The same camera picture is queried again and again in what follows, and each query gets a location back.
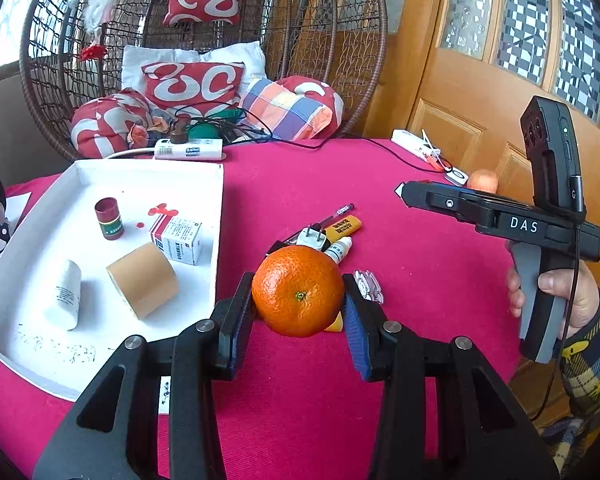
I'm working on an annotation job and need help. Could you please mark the orange mandarin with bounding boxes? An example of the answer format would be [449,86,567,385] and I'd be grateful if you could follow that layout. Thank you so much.
[251,246,344,338]

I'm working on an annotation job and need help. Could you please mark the white USB charger plug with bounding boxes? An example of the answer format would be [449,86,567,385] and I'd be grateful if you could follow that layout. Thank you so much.
[294,226,330,252]

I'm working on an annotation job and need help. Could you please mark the plaid sleeve forearm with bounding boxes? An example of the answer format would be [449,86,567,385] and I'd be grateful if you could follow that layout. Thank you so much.
[560,289,600,418]

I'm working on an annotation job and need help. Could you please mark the right hand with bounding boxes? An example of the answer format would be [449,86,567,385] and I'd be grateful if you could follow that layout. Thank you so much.
[504,238,600,340]

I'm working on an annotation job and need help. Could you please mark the orange fruit at edge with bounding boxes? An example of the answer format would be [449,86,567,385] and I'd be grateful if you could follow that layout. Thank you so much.
[466,169,498,194]

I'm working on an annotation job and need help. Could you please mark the brown tape roll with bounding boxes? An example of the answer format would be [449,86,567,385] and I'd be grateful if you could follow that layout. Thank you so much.
[106,243,178,320]

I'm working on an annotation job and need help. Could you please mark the small white medicine box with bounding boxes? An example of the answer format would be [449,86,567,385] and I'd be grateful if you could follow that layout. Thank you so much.
[149,214,202,266]

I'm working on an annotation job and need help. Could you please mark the white cardboard tray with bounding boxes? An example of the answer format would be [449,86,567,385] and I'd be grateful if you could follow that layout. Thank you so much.
[0,159,224,401]

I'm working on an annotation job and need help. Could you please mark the white plastic bottle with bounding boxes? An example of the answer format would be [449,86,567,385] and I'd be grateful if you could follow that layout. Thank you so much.
[44,259,82,330]

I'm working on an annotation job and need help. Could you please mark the white power strip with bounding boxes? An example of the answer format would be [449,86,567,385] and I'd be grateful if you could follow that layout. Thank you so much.
[154,139,224,162]
[391,129,440,162]

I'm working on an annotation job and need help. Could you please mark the dark red small jar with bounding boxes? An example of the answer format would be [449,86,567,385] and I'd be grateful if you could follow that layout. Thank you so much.
[94,197,124,240]

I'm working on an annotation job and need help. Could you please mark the black red pen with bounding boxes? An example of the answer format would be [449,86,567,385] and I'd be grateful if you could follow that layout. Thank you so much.
[265,203,354,256]

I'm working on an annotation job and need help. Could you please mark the clear plastic clip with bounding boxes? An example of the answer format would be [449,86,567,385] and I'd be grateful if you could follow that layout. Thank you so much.
[354,270,385,304]

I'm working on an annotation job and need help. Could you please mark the yellow lighter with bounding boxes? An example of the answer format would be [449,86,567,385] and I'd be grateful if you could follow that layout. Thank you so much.
[325,214,362,243]

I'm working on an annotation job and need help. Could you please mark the wooden glass door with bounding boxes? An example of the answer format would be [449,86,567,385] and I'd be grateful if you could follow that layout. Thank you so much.
[364,0,600,281]

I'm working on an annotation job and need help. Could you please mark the green pouch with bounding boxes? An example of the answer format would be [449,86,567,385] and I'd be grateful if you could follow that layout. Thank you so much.
[185,108,242,144]

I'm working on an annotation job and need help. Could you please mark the white paper sheet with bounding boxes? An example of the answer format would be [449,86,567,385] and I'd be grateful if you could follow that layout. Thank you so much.
[5,192,31,234]

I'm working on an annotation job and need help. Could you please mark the red white seat cushion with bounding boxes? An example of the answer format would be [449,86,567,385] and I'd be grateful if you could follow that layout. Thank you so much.
[70,89,150,158]

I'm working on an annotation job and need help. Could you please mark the plaid checkered cushion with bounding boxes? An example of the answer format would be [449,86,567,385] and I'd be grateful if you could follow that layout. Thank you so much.
[240,78,332,141]

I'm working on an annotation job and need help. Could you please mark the red white square cushion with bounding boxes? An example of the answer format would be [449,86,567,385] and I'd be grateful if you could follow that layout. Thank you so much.
[142,62,245,117]

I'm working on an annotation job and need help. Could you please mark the wicker hanging egg chair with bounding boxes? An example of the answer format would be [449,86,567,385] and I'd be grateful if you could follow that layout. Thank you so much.
[19,0,388,161]

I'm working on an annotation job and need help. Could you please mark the red white headrest pillow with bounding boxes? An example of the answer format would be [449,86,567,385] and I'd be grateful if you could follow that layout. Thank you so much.
[163,0,242,26]

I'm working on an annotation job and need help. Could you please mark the black tracking camera module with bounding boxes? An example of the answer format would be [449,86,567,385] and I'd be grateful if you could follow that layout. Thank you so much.
[520,96,586,221]

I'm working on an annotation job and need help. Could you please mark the black cable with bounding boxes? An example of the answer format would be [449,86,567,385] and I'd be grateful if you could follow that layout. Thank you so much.
[172,102,451,174]

